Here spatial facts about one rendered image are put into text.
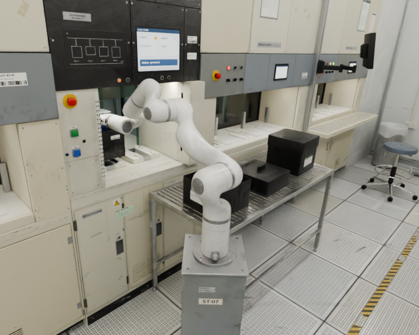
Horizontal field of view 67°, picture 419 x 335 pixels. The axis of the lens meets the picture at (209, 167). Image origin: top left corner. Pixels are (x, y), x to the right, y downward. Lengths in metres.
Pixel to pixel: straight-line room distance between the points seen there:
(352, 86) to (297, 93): 1.50
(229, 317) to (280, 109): 2.24
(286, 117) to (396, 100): 2.67
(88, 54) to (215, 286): 1.17
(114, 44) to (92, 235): 1.01
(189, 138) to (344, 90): 3.49
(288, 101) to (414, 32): 2.77
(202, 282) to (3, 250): 0.91
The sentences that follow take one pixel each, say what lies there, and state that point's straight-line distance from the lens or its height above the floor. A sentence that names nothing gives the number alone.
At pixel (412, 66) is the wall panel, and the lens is 5.55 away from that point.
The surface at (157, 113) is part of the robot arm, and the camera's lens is 1.35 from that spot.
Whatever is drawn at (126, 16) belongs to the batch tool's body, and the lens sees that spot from 1.73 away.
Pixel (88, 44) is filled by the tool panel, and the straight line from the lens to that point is 1.62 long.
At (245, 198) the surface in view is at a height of 0.82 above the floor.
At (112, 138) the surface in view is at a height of 1.07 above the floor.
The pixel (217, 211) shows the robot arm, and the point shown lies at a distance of 1.28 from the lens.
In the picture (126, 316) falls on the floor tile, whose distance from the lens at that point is 2.27.
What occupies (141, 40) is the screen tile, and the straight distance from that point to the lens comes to 1.77.
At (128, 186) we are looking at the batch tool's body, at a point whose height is 0.84.
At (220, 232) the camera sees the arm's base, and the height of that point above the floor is 0.90.
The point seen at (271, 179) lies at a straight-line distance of 1.98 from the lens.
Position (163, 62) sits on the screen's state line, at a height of 1.51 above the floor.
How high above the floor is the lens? 1.64
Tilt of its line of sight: 22 degrees down
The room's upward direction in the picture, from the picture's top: 3 degrees clockwise
